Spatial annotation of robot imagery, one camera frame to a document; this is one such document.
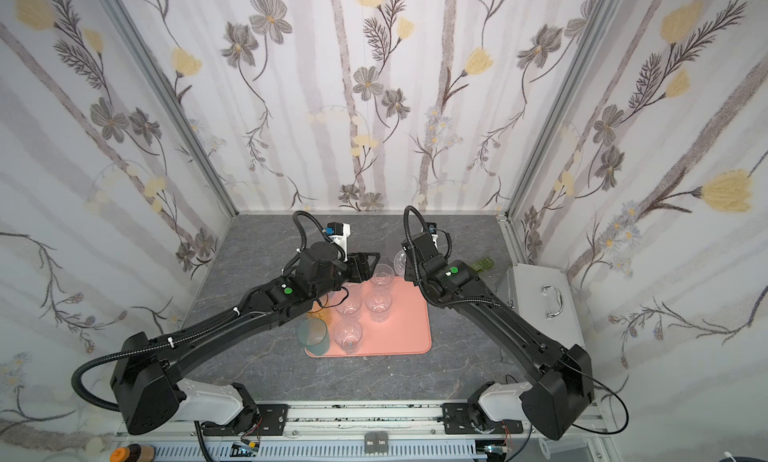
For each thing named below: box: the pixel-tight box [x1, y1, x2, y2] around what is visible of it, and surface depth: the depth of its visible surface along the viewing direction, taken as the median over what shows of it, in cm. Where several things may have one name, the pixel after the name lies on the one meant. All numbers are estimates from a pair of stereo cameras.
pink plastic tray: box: [321, 276, 432, 357], surface depth 92 cm
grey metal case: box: [506, 264, 586, 349], surface depth 83 cm
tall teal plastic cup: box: [297, 318, 330, 356], surface depth 84 cm
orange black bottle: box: [110, 443, 157, 462], surface depth 66 cm
